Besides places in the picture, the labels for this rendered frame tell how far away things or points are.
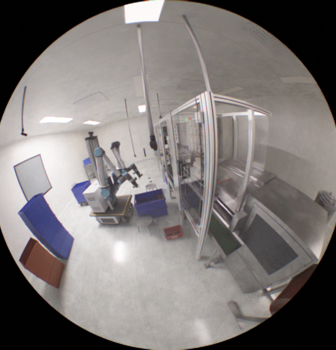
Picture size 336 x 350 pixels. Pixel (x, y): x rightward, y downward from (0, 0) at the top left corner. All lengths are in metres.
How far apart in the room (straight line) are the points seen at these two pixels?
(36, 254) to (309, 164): 5.77
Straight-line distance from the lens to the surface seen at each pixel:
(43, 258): 2.41
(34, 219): 2.28
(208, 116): 0.56
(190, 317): 1.64
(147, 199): 2.34
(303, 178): 3.75
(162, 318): 1.66
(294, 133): 3.68
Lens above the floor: 1.60
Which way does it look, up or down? 25 degrees down
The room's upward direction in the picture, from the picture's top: 8 degrees counter-clockwise
